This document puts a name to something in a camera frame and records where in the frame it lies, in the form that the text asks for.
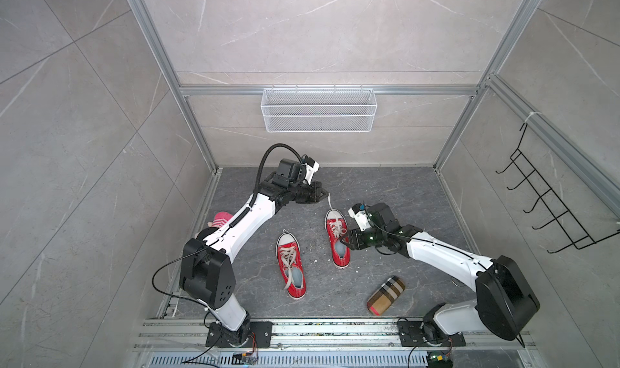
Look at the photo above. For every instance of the red canvas sneaker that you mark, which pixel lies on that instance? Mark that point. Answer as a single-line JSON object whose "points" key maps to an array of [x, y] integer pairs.
{"points": [[337, 230], [290, 265]]}

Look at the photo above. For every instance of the plaid beige glasses case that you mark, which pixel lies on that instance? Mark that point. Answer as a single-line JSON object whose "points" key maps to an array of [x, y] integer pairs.
{"points": [[386, 295]]}

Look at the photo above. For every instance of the aluminium mounting rail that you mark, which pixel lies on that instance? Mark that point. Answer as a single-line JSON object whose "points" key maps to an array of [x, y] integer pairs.
{"points": [[316, 334]]}

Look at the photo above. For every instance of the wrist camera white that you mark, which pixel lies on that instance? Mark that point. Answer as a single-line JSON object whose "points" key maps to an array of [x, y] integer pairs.
{"points": [[311, 167], [359, 214]]}

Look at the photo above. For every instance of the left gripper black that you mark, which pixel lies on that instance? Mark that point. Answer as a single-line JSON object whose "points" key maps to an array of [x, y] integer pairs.
{"points": [[314, 198]]}

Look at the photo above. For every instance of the white wire mesh basket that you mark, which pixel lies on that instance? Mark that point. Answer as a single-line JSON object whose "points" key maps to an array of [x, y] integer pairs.
{"points": [[319, 110]]}

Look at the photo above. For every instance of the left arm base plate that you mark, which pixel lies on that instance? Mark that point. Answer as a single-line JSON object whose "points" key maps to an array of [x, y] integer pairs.
{"points": [[242, 333]]}

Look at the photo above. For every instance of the white vented floor grille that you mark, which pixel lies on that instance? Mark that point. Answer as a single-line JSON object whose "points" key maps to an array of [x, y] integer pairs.
{"points": [[280, 358]]}

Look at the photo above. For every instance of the black wall hook rack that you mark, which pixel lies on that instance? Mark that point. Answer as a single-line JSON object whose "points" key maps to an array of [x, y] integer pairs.
{"points": [[560, 215]]}

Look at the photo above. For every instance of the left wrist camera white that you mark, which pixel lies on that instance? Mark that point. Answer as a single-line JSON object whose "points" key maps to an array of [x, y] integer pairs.
{"points": [[311, 167]]}

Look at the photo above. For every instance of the plush doll pink hat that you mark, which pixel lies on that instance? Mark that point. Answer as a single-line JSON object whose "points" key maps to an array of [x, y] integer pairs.
{"points": [[220, 219]]}

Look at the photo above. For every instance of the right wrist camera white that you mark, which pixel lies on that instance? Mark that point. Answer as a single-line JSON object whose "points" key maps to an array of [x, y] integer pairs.
{"points": [[359, 214]]}

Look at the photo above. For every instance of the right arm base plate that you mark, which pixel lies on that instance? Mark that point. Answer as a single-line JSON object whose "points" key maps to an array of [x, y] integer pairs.
{"points": [[420, 334]]}

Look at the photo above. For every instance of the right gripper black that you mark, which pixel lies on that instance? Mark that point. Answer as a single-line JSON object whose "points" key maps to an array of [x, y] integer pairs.
{"points": [[355, 236]]}

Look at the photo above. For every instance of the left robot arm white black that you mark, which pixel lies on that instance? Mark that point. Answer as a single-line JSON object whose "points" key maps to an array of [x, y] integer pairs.
{"points": [[207, 260]]}

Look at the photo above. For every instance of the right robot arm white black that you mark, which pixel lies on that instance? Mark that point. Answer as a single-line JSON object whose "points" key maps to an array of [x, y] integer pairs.
{"points": [[504, 302]]}

